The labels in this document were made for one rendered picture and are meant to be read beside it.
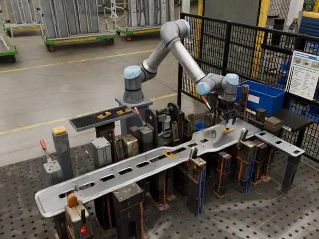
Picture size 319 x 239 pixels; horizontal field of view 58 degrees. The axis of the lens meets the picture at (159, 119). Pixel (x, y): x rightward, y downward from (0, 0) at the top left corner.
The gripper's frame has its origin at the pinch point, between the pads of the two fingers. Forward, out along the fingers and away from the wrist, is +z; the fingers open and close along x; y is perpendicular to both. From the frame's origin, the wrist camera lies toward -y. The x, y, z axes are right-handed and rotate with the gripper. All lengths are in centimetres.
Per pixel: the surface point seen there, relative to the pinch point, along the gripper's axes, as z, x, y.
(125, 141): -5, -14, 66
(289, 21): -1, -214, -372
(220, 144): 2.6, 8.6, 15.4
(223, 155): 3.6, 16.8, 20.8
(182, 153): 2.5, 4.0, 40.0
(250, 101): -4.2, -12.8, -35.0
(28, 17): 57, -951, -69
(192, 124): -1.1, -14.1, 18.4
